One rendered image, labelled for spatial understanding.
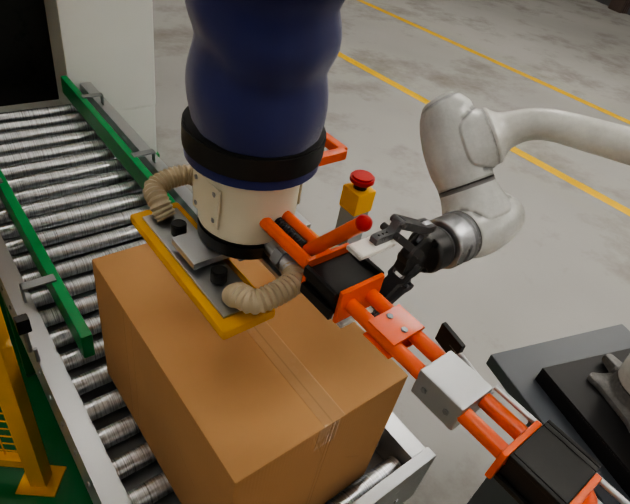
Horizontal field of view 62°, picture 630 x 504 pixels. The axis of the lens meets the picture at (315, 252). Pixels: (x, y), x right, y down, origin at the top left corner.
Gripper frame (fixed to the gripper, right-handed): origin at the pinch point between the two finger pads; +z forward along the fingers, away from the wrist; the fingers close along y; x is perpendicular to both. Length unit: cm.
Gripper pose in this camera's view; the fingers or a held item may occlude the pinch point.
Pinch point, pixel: (348, 286)
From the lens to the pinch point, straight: 76.4
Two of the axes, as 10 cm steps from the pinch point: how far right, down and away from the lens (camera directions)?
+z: -7.7, 3.0, -5.6
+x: -6.2, -5.7, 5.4
